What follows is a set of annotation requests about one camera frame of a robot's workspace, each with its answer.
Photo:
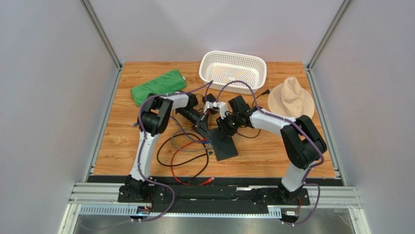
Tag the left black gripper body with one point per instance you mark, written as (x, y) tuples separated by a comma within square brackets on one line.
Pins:
[(191, 115)]

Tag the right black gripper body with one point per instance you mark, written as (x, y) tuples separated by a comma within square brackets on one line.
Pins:
[(224, 130)]

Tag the black network switch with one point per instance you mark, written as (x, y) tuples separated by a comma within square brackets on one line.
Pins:
[(223, 148)]

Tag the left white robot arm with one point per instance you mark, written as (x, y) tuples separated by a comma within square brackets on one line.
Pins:
[(153, 120)]

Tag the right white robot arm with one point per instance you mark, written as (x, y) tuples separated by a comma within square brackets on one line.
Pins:
[(303, 143)]

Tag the black power adapter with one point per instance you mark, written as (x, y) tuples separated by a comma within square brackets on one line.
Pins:
[(210, 98)]

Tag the green folded towel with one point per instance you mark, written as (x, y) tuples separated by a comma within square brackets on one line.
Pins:
[(167, 83)]

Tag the white perforated plastic basket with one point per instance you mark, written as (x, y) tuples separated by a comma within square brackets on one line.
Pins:
[(233, 72)]

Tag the beige bucket hat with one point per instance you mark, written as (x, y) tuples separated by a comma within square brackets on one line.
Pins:
[(290, 99)]

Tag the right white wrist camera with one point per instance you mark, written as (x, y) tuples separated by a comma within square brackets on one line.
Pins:
[(222, 108)]

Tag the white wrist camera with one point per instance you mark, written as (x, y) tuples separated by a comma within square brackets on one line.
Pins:
[(222, 108), (210, 107)]

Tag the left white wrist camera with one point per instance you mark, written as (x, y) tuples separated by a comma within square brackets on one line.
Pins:
[(210, 107)]

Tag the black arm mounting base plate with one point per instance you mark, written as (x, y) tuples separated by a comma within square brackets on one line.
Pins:
[(216, 199)]

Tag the aluminium frame rail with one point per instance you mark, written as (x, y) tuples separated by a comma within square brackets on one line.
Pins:
[(333, 209)]

